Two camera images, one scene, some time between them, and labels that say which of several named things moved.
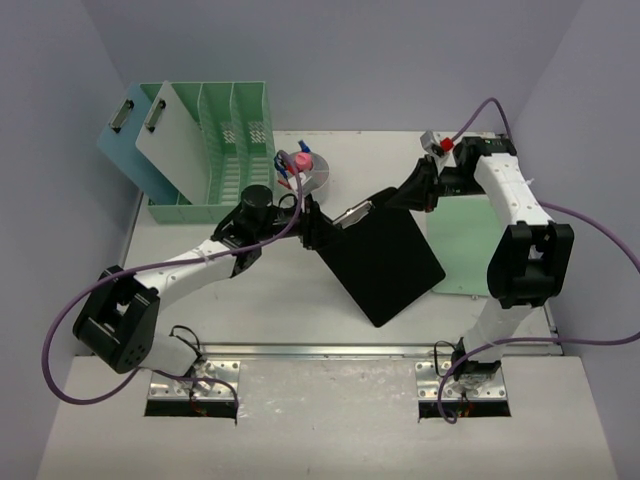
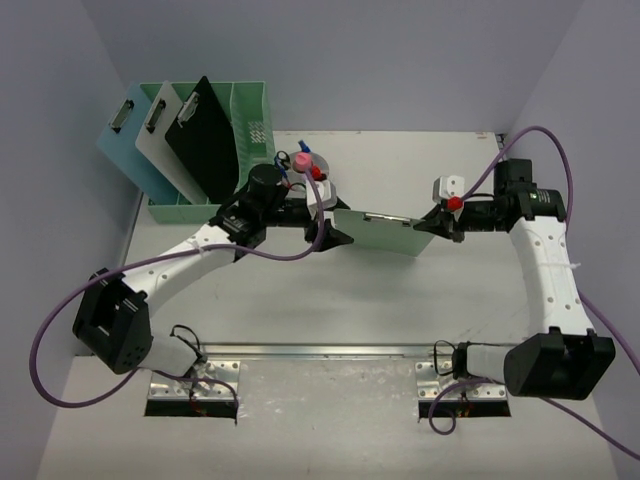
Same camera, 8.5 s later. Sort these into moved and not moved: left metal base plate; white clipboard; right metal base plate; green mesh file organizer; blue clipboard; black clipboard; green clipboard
Moved: green clipboard; black clipboard
Not moved: left metal base plate; right metal base plate; blue clipboard; white clipboard; green mesh file organizer
